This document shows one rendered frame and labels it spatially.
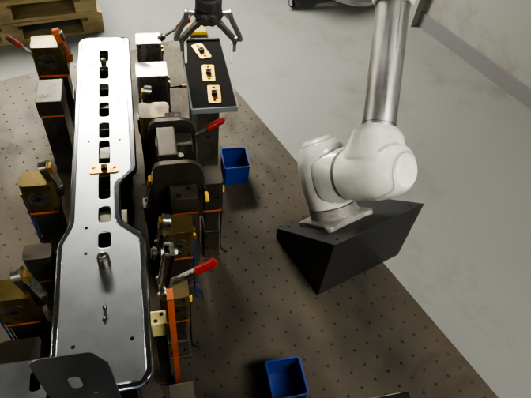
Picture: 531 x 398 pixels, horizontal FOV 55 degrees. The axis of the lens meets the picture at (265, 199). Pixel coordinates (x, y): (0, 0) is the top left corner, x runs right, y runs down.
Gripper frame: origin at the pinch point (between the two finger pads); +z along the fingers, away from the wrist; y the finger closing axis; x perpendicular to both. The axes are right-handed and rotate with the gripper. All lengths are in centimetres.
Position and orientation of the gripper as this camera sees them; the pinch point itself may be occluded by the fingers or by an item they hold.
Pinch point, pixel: (208, 58)
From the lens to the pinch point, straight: 161.3
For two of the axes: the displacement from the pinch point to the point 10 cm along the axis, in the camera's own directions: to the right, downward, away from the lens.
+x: 1.3, 7.6, -6.4
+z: -0.9, 6.5, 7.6
